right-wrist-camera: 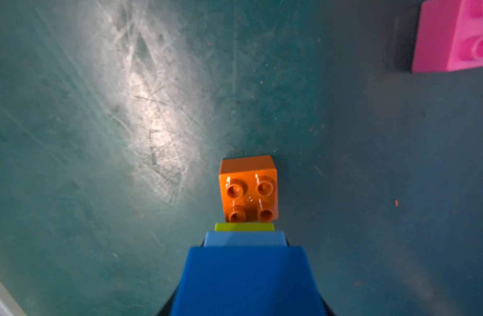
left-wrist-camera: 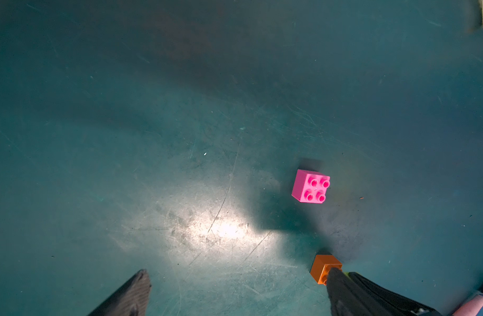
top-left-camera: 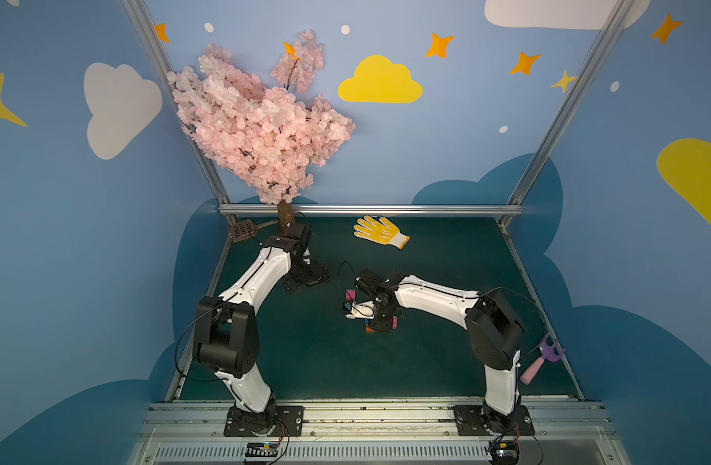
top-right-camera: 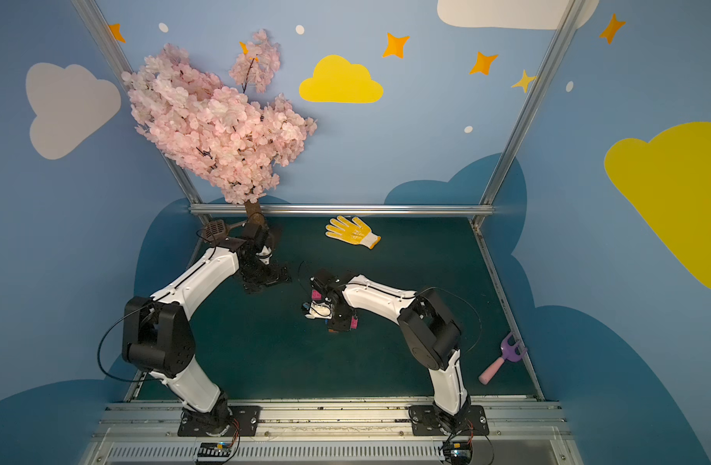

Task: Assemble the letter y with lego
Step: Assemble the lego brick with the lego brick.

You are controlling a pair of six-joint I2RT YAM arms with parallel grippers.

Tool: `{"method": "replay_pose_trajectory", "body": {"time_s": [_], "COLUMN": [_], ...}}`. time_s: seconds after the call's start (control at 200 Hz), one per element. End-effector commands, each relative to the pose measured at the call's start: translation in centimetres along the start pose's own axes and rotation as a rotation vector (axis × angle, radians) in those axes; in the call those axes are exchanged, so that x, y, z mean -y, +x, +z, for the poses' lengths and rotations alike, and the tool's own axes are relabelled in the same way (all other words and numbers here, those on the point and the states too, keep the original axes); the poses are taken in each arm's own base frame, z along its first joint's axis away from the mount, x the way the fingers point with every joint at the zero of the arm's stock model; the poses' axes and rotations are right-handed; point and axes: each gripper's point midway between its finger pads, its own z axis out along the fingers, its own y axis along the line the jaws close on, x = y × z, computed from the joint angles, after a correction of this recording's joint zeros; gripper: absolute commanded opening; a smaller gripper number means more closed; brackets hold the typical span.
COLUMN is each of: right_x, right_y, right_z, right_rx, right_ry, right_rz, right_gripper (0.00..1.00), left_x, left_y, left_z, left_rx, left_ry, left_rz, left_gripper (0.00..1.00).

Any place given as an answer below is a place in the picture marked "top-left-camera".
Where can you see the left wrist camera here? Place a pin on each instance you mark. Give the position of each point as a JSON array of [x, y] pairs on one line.
[[295, 241]]

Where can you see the aluminium frame rear bar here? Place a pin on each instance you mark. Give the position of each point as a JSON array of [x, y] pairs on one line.
[[410, 210]]

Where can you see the pink purple toy rake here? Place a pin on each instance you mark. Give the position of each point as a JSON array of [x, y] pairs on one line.
[[550, 350]]

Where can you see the brown toy shovel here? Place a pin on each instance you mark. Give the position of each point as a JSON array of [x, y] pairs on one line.
[[243, 230]]

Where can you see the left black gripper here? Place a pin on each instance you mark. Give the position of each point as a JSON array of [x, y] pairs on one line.
[[308, 274]]

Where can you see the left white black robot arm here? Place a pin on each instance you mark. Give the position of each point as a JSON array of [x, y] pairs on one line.
[[226, 338]]

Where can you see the right circuit board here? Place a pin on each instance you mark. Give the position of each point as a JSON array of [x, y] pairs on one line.
[[504, 453]]

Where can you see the yellow work glove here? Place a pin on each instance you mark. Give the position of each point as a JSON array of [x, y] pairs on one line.
[[381, 231]]

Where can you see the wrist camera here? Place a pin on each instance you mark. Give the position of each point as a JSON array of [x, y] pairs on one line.
[[295, 241], [359, 310]]

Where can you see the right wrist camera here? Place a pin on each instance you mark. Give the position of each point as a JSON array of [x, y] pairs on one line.
[[359, 310]]

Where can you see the pink cherry blossom tree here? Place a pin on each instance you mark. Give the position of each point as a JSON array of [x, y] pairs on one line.
[[265, 136]]

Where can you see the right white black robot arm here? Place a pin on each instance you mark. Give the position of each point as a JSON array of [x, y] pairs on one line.
[[494, 329]]

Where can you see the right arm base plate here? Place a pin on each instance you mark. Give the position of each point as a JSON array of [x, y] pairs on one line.
[[475, 420]]

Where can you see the circuit board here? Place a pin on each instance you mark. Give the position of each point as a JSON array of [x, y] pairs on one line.
[[504, 453], [260, 453]]

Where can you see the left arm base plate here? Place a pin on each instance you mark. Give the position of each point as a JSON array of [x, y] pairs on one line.
[[288, 419]]

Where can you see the left circuit board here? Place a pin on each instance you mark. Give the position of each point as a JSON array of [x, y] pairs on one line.
[[260, 453]]

